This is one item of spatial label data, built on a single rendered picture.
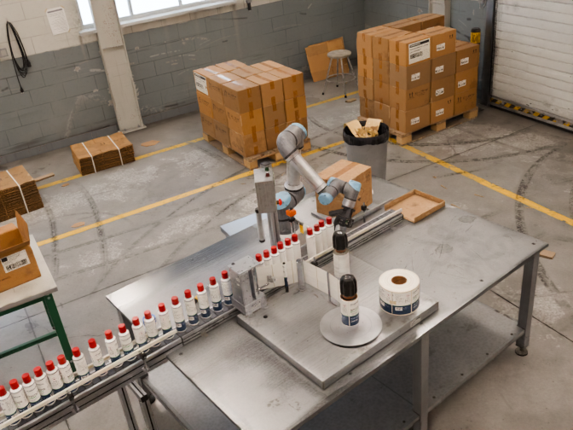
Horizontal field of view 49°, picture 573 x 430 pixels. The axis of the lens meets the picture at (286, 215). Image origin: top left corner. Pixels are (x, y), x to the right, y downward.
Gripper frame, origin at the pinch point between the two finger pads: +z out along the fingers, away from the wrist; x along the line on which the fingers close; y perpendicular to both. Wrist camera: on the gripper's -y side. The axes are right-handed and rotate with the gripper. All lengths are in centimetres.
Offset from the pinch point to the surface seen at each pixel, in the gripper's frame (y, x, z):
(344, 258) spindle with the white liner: 32.5, -24.1, 2.3
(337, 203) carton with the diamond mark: -24.0, 19.9, -15.6
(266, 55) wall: -487, 297, -122
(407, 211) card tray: 0, 61, -23
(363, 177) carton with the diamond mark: -21, 34, -36
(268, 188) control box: 0, -62, -22
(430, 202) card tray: 4, 77, -33
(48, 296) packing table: -109, -112, 90
